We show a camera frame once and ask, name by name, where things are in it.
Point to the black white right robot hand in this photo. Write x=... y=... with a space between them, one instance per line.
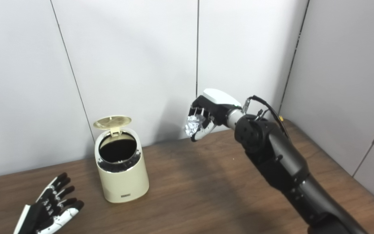
x=218 y=104

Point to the white paper ball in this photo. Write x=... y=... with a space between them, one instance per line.
x=193 y=125

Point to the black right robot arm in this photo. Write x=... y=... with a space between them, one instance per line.
x=281 y=162

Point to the round cream bin lid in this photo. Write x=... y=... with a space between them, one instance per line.
x=112 y=122

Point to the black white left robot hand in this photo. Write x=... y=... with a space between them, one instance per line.
x=41 y=214

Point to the cream-colored desktop trash bin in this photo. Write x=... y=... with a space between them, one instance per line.
x=123 y=183

